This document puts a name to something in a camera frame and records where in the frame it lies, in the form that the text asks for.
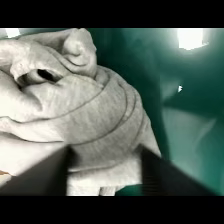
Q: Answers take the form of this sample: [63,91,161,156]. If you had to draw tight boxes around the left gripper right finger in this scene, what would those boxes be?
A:
[139,145,216,197]

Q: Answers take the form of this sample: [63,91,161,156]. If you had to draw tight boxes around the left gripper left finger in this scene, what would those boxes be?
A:
[0,145,70,197]

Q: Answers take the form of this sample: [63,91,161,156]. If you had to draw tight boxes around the grey shirt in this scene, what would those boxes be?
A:
[0,28,163,197]

